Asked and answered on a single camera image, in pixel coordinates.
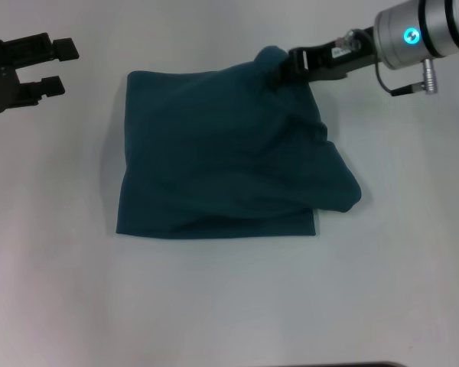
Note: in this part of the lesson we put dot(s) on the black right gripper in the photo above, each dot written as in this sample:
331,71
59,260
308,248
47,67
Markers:
340,61

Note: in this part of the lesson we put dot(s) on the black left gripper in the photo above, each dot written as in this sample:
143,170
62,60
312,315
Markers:
4,76

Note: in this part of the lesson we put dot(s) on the teal shirt with FREE print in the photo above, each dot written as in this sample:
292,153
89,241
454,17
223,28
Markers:
214,153

